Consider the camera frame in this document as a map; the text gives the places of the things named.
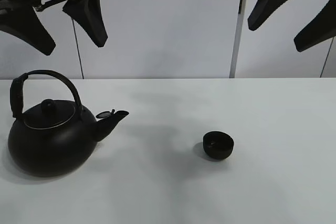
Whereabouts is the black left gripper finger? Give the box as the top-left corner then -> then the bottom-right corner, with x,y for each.
1,6 -> 56,56
62,0 -> 108,47

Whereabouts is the black teapot with handle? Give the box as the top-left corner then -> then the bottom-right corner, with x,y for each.
8,70 -> 129,177

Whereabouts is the small black teacup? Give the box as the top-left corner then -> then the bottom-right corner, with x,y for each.
203,131 -> 234,161

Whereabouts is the white partition post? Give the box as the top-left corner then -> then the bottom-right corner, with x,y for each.
229,0 -> 246,78

